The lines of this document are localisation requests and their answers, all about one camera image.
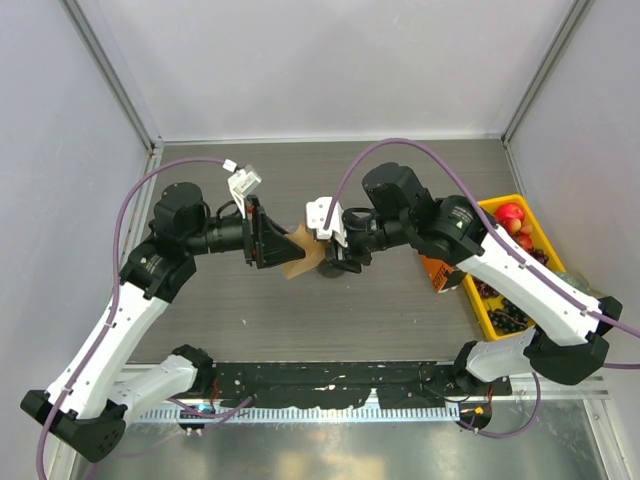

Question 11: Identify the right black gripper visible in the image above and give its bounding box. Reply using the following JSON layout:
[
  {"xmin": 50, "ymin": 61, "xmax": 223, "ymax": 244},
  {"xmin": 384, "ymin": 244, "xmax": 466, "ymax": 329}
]
[{"xmin": 318, "ymin": 211, "xmax": 413, "ymax": 273}]

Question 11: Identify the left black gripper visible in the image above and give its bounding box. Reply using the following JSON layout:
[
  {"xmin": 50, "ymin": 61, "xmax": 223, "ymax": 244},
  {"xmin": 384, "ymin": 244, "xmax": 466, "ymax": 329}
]
[{"xmin": 184, "ymin": 194, "xmax": 305, "ymax": 267}]

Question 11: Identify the brown paper coffee filter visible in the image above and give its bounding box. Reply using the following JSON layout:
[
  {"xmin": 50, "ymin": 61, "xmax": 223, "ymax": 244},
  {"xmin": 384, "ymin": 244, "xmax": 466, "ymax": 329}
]
[{"xmin": 281, "ymin": 221, "xmax": 328, "ymax": 281}]

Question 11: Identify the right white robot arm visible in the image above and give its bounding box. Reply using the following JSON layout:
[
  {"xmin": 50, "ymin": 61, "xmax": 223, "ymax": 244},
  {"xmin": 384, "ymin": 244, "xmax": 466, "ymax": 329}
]
[{"xmin": 306, "ymin": 162, "xmax": 622, "ymax": 394}]

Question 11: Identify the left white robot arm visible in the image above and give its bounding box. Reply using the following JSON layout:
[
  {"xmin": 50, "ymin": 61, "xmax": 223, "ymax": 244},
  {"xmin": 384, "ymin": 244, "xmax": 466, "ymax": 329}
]
[{"xmin": 20, "ymin": 182, "xmax": 305, "ymax": 463}]

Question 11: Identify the orange coffee filter box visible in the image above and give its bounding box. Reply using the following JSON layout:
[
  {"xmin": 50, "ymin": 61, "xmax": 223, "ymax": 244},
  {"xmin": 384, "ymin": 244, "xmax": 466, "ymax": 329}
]
[{"xmin": 420, "ymin": 255, "xmax": 466, "ymax": 293}]

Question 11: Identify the dark glass carafe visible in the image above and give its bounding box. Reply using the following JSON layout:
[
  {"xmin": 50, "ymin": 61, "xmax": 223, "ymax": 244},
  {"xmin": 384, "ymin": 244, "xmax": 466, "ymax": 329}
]
[{"xmin": 316, "ymin": 263, "xmax": 345, "ymax": 279}]

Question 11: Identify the red apple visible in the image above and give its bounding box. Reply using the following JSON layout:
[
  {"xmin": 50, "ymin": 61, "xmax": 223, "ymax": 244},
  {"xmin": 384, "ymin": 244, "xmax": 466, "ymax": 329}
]
[{"xmin": 494, "ymin": 202, "xmax": 525, "ymax": 224}]

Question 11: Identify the red grape bunch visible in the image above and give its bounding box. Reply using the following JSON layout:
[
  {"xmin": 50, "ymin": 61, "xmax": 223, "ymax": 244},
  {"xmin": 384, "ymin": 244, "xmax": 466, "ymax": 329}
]
[{"xmin": 473, "ymin": 278, "xmax": 500, "ymax": 299}]

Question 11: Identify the yellow plastic tray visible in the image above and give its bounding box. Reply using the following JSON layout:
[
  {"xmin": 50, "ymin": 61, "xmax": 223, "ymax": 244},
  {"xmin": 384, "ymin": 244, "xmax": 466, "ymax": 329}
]
[{"xmin": 462, "ymin": 194, "xmax": 565, "ymax": 341}]

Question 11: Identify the dark grape bunch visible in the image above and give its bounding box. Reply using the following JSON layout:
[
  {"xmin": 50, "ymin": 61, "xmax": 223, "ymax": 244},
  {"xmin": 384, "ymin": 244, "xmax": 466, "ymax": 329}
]
[{"xmin": 488, "ymin": 298, "xmax": 529, "ymax": 334}]

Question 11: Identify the green netted melon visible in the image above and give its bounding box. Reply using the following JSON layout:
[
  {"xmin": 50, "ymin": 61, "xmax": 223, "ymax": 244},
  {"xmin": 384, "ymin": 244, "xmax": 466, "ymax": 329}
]
[{"xmin": 555, "ymin": 271, "xmax": 590, "ymax": 294}]

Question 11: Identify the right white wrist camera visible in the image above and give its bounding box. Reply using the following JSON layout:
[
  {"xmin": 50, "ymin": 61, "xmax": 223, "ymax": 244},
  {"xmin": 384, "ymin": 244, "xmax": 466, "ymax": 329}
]
[{"xmin": 305, "ymin": 196, "xmax": 348, "ymax": 247}]

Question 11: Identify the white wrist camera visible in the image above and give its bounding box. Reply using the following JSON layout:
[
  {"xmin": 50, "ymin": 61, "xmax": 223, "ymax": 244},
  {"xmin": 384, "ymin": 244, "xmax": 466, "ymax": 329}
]
[
  {"xmin": 222, "ymin": 159, "xmax": 262, "ymax": 218},
  {"xmin": 305, "ymin": 196, "xmax": 348, "ymax": 247}
]

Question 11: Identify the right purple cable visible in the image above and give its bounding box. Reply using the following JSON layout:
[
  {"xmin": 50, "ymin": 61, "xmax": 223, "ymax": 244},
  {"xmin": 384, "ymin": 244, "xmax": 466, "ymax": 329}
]
[{"xmin": 324, "ymin": 137, "xmax": 640, "ymax": 441}]

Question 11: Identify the purple cable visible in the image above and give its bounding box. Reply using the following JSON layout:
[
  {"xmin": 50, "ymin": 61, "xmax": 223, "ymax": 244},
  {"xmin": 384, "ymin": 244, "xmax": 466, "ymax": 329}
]
[
  {"xmin": 35, "ymin": 156, "xmax": 257, "ymax": 480},
  {"xmin": 324, "ymin": 137, "xmax": 640, "ymax": 441}
]

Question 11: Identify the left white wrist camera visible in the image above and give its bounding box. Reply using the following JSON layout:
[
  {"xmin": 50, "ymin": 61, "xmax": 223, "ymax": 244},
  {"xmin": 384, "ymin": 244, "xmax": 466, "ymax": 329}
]
[{"xmin": 222, "ymin": 159, "xmax": 262, "ymax": 218}]

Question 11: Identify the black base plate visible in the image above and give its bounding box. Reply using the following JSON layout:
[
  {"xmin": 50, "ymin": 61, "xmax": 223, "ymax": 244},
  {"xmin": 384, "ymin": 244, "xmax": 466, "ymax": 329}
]
[{"xmin": 155, "ymin": 360, "xmax": 514, "ymax": 409}]

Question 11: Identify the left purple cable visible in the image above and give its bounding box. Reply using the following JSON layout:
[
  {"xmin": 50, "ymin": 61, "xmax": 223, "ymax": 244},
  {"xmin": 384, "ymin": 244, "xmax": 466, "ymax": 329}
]
[{"xmin": 35, "ymin": 156, "xmax": 257, "ymax": 480}]

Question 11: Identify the slotted cable duct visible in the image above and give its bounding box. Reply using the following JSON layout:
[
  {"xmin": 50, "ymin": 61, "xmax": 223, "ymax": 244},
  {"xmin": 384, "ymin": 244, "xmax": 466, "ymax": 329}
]
[{"xmin": 136, "ymin": 402, "xmax": 460, "ymax": 427}]

